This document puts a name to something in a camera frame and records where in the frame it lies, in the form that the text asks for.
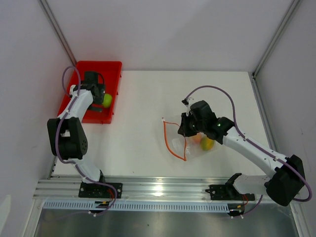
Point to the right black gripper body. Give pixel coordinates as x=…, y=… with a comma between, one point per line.
x=191, y=126

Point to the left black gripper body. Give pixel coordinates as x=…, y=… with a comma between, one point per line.
x=101, y=90

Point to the green apple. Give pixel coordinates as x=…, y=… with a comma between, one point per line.
x=107, y=101

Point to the pink peach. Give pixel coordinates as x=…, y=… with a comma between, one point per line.
x=196, y=139

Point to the yellow orange mango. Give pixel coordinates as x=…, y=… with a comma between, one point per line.
x=206, y=144

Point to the clear zip top bag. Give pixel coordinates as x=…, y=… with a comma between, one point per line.
x=181, y=147

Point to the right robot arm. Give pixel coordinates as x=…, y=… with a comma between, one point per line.
x=283, y=176

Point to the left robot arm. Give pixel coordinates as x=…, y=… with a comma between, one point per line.
x=66, y=135

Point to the red plastic tray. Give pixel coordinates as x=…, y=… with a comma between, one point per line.
x=78, y=97

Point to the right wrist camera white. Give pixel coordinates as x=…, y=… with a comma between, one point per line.
x=188, y=102

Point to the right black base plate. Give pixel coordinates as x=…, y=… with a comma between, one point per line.
x=227, y=192

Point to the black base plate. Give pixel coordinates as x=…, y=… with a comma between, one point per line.
x=92, y=190
x=227, y=192

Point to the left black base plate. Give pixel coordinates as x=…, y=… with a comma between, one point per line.
x=92, y=190

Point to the aluminium mounting rail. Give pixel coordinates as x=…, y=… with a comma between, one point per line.
x=164, y=189

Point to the white slotted cable duct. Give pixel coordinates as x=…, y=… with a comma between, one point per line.
x=139, y=206

